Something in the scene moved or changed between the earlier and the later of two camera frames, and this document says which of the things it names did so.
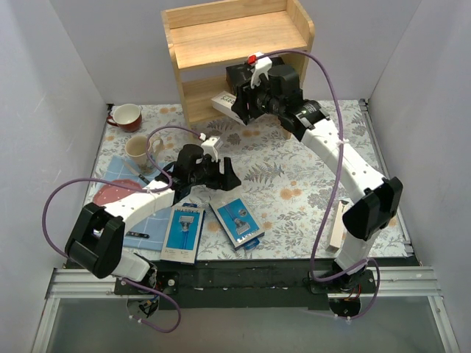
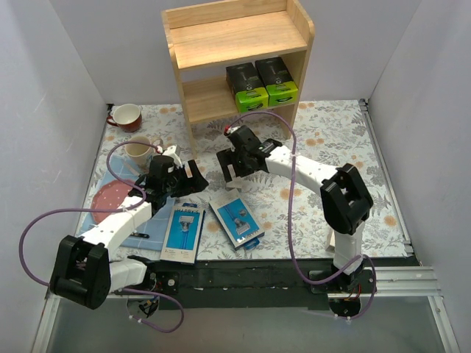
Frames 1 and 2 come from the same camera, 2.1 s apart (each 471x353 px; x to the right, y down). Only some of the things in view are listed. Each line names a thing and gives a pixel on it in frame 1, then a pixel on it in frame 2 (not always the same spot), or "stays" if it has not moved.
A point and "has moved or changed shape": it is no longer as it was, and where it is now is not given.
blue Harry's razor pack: [238, 224] stays
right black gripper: [245, 101] → [231, 165]
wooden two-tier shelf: [204, 41] stays
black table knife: [142, 177] stays
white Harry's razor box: [223, 103] has moved or changed shape
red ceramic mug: [126, 116] stays
